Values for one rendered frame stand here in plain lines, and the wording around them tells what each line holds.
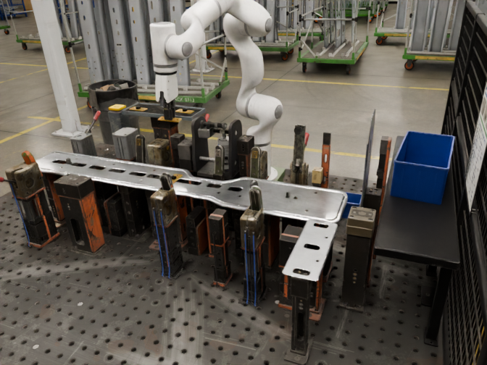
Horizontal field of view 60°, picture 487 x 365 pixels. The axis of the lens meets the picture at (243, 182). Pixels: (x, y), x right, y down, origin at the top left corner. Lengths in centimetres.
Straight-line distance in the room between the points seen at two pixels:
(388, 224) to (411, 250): 14
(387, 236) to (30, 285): 130
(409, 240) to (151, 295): 90
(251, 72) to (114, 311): 110
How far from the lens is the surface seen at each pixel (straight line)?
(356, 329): 146
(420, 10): 821
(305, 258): 122
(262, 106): 192
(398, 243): 127
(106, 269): 178
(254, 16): 176
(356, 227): 131
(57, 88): 545
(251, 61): 186
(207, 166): 185
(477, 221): 117
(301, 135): 157
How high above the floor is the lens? 174
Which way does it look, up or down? 27 degrees down
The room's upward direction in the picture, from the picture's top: 3 degrees counter-clockwise
